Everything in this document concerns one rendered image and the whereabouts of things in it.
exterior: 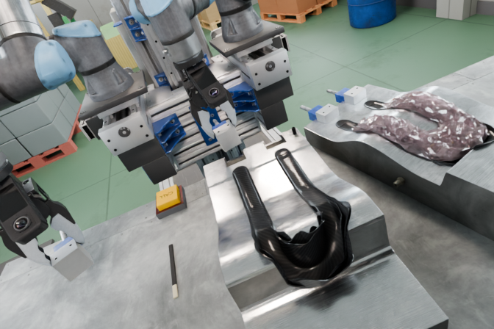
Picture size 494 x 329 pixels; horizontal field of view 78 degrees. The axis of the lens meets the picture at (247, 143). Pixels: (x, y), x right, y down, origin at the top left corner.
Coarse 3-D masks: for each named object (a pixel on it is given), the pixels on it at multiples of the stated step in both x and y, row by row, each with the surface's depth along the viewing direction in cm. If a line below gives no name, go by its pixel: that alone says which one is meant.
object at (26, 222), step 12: (12, 180) 50; (0, 192) 48; (12, 192) 49; (24, 192) 50; (0, 204) 47; (12, 204) 48; (24, 204) 48; (0, 216) 47; (12, 216) 47; (24, 216) 47; (36, 216) 47; (12, 228) 45; (24, 228) 46; (36, 228) 46; (12, 240) 45; (24, 240) 46
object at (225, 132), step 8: (216, 120) 86; (224, 120) 82; (216, 128) 81; (224, 128) 77; (232, 128) 76; (216, 136) 76; (224, 136) 76; (232, 136) 77; (224, 144) 77; (232, 144) 78
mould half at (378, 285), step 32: (256, 160) 73; (320, 160) 67; (224, 192) 68; (288, 192) 62; (352, 192) 51; (224, 224) 61; (288, 224) 50; (352, 224) 46; (384, 224) 47; (224, 256) 49; (256, 256) 47; (384, 256) 48; (256, 288) 46; (288, 288) 48; (320, 288) 48; (352, 288) 46; (384, 288) 45; (416, 288) 43; (256, 320) 47; (288, 320) 45; (320, 320) 44; (352, 320) 43; (384, 320) 41; (416, 320) 40
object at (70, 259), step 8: (64, 232) 67; (64, 240) 63; (72, 240) 60; (56, 248) 62; (64, 248) 59; (72, 248) 58; (80, 248) 59; (56, 256) 58; (64, 256) 57; (72, 256) 57; (80, 256) 58; (88, 256) 60; (56, 264) 56; (64, 264) 57; (72, 264) 58; (80, 264) 59; (88, 264) 60; (64, 272) 57; (72, 272) 58; (80, 272) 59; (72, 280) 59
